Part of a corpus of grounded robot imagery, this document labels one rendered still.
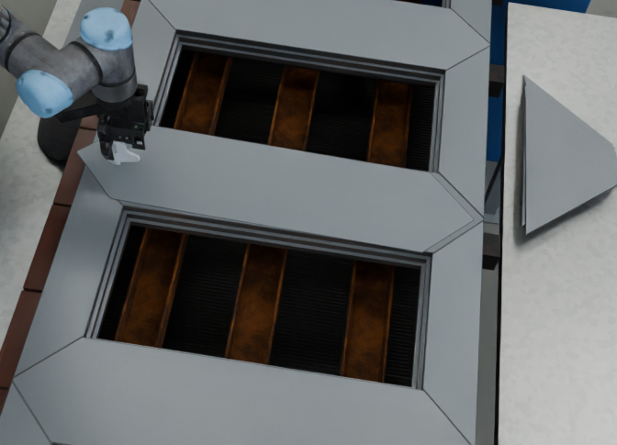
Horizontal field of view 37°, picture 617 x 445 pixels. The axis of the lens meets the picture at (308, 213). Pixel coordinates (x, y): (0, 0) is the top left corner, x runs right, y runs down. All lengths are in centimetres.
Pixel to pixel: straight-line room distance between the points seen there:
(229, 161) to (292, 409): 50
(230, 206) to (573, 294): 67
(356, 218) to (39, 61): 62
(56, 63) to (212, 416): 59
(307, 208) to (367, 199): 11
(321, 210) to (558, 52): 77
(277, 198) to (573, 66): 81
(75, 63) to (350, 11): 76
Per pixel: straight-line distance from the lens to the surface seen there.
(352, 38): 198
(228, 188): 172
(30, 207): 195
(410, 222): 171
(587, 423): 173
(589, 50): 225
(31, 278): 169
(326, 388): 154
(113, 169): 176
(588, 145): 201
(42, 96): 144
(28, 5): 332
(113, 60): 149
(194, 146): 178
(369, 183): 175
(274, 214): 169
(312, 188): 173
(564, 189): 192
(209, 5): 203
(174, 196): 171
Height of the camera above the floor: 226
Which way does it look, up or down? 56 degrees down
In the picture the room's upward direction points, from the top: 7 degrees clockwise
